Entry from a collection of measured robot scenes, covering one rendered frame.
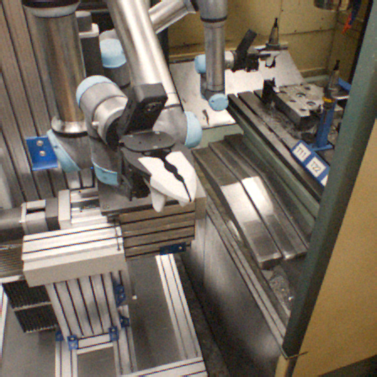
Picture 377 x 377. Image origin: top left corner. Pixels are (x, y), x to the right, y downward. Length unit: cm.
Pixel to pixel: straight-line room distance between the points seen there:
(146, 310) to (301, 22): 218
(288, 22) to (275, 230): 176
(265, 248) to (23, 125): 99
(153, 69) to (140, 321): 142
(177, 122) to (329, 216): 35
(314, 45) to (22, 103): 245
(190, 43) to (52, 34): 195
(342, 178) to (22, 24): 81
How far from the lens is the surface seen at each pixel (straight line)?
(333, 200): 82
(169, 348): 193
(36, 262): 115
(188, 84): 269
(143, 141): 56
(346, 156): 76
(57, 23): 90
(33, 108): 121
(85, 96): 72
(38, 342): 206
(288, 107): 202
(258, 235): 168
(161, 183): 49
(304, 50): 322
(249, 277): 141
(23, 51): 114
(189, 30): 277
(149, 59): 82
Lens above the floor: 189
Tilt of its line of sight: 39 degrees down
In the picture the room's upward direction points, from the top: straight up
